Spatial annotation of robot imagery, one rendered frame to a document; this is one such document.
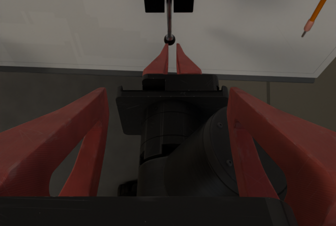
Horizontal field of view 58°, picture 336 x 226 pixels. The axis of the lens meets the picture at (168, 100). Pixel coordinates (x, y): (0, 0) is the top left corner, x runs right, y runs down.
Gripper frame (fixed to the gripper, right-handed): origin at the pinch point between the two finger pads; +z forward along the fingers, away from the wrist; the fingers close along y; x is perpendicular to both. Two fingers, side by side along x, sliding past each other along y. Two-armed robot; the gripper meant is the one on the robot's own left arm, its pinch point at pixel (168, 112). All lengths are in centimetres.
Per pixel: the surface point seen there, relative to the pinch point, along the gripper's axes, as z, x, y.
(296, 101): 106, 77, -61
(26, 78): 106, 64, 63
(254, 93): 107, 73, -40
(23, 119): 98, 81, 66
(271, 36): 30.0, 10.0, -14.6
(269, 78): 34.7, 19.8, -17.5
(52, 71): 33.8, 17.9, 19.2
